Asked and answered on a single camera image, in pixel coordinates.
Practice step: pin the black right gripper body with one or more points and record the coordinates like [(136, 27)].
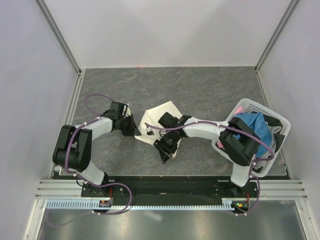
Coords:
[(168, 141)]

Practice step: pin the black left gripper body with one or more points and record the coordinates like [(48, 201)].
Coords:
[(126, 125)]

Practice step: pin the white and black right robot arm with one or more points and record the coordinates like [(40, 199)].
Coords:
[(233, 139)]

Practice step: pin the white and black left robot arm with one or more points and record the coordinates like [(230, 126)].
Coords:
[(73, 149)]

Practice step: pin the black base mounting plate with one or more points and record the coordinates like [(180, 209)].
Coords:
[(171, 190)]

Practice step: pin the pink cloth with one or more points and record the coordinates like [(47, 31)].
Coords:
[(239, 110)]

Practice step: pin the white plastic laundry basket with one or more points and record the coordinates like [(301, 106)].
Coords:
[(250, 106)]

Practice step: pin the blue cloth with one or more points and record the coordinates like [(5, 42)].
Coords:
[(257, 123)]

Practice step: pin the black cloth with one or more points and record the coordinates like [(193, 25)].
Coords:
[(275, 126)]

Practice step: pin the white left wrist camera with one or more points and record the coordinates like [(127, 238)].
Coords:
[(126, 111)]

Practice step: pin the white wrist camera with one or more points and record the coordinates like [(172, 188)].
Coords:
[(126, 111), (149, 130)]

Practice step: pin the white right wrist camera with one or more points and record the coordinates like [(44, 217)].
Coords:
[(149, 130)]

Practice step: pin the left aluminium frame post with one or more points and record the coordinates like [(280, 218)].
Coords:
[(58, 34)]

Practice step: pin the aluminium frame post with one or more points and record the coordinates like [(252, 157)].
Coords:
[(58, 34), (276, 33)]

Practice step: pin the grey slotted cable duct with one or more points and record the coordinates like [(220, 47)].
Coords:
[(97, 204)]

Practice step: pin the aluminium front frame rails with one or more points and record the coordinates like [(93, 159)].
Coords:
[(268, 190)]

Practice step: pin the right aluminium frame post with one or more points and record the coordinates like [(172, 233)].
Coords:
[(276, 33)]

